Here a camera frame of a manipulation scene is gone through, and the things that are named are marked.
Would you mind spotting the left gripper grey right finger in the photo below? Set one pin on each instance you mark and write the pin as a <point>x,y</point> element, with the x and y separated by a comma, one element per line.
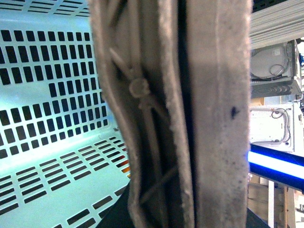
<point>218,48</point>

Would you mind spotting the blue white light bar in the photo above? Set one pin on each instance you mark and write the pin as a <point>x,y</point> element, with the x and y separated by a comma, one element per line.
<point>281,167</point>

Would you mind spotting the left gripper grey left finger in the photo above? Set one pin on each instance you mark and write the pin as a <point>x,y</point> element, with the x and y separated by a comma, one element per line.
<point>136,49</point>

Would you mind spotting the light blue plastic basket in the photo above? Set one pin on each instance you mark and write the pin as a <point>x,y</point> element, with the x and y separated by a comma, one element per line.
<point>63,163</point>

